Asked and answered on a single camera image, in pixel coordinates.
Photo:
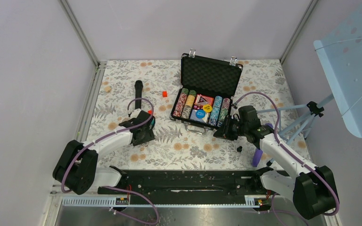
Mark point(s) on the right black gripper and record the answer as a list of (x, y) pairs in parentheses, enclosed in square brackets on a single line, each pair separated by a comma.
[(224, 131)]

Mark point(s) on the floral table mat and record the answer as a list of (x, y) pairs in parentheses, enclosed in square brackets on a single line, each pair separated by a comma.
[(262, 84)]

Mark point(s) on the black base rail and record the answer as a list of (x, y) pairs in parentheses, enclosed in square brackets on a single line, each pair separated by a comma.
[(192, 187)]

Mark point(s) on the light blue music stand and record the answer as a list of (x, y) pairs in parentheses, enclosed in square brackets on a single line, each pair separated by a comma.
[(325, 64)]

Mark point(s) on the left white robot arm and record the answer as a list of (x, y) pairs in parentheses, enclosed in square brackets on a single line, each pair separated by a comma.
[(77, 168)]

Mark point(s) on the black cylinder orange cap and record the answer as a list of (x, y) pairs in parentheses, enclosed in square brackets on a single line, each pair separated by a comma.
[(138, 93)]

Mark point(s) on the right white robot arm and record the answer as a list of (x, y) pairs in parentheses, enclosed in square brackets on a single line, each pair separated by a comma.
[(312, 189)]

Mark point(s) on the blue small blind button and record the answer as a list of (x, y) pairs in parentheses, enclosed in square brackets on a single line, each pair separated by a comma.
[(200, 114)]

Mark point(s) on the black poker case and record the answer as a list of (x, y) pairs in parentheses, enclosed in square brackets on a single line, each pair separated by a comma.
[(210, 77)]

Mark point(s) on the yellow big blind button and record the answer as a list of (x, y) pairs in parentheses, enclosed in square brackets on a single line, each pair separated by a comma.
[(207, 108)]

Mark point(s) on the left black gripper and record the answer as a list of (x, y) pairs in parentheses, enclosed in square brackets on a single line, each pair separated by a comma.
[(149, 137)]

